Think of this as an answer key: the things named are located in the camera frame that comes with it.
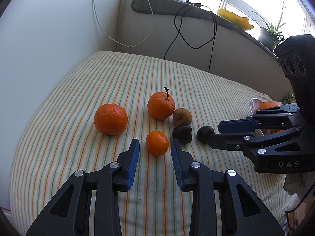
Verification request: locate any dark plum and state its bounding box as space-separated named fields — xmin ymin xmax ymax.
xmin=172 ymin=124 xmax=192 ymax=144
xmin=196 ymin=125 xmax=214 ymax=144

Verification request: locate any large orange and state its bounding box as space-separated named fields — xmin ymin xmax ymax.
xmin=256 ymin=100 xmax=284 ymax=134

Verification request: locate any brown kiwi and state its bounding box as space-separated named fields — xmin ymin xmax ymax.
xmin=172 ymin=108 xmax=192 ymax=126

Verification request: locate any small kumquat orange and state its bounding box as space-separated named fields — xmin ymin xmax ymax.
xmin=146 ymin=131 xmax=169 ymax=156

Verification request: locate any mandarin with stem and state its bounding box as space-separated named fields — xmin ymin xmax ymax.
xmin=147 ymin=87 xmax=175 ymax=120

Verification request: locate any medium mandarin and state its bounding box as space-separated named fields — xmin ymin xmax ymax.
xmin=94 ymin=103 xmax=128 ymax=135

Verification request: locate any floral white plate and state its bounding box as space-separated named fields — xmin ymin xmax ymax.
xmin=249 ymin=98 xmax=264 ymax=136

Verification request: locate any potted spider plant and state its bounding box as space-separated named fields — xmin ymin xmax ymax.
xmin=250 ymin=11 xmax=285 ymax=62

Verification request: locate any striped table cloth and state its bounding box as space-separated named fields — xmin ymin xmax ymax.
xmin=9 ymin=51 xmax=298 ymax=236

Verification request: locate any black cable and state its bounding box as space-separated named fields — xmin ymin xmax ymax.
xmin=163 ymin=2 xmax=219 ymax=73

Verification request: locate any black camera box right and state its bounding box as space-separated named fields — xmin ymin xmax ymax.
xmin=274 ymin=34 xmax=314 ymax=110

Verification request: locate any white cable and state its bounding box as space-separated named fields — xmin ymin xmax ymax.
xmin=91 ymin=0 xmax=155 ymax=48

